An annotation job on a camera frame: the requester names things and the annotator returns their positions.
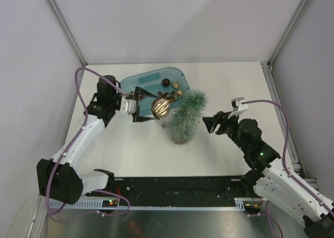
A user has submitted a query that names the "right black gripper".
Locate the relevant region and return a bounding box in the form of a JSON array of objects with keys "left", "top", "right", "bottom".
[{"left": 201, "top": 110, "right": 248, "bottom": 152}]

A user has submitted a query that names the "silver gold bauble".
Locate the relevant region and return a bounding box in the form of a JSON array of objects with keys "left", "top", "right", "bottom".
[{"left": 150, "top": 98, "right": 170, "bottom": 119}]

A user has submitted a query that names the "small frosted christmas tree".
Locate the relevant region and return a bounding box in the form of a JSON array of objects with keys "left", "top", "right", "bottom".
[{"left": 166, "top": 90, "right": 208, "bottom": 145}]

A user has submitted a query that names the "dark brown bauble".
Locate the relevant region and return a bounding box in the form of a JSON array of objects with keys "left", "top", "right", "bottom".
[{"left": 162, "top": 78, "right": 171, "bottom": 87}]

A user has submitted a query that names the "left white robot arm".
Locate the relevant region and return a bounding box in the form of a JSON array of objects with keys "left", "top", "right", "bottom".
[{"left": 37, "top": 75, "right": 156, "bottom": 205}]

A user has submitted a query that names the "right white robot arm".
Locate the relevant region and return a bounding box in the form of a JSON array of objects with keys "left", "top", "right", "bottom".
[{"left": 202, "top": 111, "right": 333, "bottom": 237}]

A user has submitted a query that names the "brown ribbon ornament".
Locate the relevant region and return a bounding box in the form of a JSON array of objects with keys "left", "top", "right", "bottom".
[{"left": 158, "top": 91, "right": 176, "bottom": 103}]

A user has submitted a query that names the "teal plastic container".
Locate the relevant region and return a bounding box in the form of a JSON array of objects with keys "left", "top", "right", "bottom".
[{"left": 120, "top": 67, "right": 191, "bottom": 118}]

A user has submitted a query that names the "gold bell cluster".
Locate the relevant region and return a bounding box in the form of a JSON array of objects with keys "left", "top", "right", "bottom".
[{"left": 172, "top": 82, "right": 183, "bottom": 97}]

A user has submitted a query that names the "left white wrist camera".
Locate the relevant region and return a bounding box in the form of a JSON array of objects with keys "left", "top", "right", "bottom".
[{"left": 120, "top": 97, "right": 137, "bottom": 114}]

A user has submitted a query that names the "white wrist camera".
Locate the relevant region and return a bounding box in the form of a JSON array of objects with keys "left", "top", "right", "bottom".
[
  {"left": 120, "top": 97, "right": 137, "bottom": 114},
  {"left": 228, "top": 97, "right": 248, "bottom": 119}
]

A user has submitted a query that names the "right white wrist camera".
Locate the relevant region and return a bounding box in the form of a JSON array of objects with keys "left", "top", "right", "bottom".
[{"left": 228, "top": 97, "right": 248, "bottom": 119}]

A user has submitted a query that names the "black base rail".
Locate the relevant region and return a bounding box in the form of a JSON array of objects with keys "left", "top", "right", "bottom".
[{"left": 86, "top": 175, "right": 261, "bottom": 210}]

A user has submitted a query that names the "grey slotted cable duct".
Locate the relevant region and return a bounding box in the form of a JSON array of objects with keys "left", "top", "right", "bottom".
[{"left": 64, "top": 197, "right": 263, "bottom": 211}]

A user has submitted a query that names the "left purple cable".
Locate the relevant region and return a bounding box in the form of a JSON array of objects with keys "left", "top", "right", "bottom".
[{"left": 46, "top": 67, "right": 131, "bottom": 223}]

